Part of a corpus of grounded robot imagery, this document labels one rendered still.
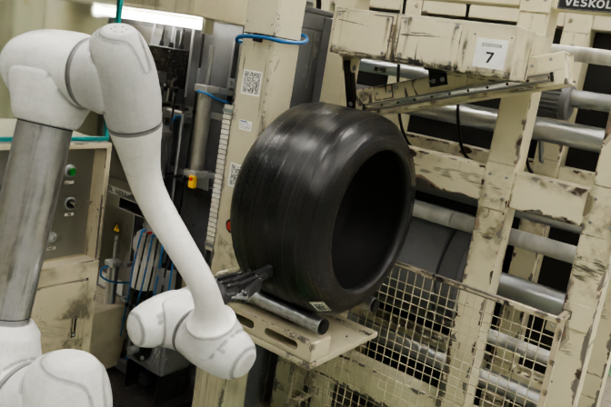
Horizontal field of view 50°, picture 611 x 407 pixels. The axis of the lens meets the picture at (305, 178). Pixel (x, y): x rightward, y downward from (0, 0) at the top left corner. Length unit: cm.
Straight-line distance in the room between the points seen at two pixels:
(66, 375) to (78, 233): 97
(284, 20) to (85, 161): 73
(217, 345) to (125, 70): 56
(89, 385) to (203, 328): 25
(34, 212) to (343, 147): 78
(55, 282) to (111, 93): 101
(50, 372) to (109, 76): 51
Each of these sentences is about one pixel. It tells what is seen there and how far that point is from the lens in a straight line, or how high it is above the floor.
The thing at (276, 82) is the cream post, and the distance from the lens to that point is 200.
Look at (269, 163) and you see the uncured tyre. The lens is 172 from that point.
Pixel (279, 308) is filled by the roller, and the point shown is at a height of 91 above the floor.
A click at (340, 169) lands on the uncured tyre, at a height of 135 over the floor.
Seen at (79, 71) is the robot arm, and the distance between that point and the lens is 122.
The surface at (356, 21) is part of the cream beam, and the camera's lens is 212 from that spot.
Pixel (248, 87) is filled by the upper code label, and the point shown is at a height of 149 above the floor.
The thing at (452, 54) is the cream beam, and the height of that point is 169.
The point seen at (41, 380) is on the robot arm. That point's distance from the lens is 123.
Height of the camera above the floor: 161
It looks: 10 degrees down
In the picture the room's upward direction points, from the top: 9 degrees clockwise
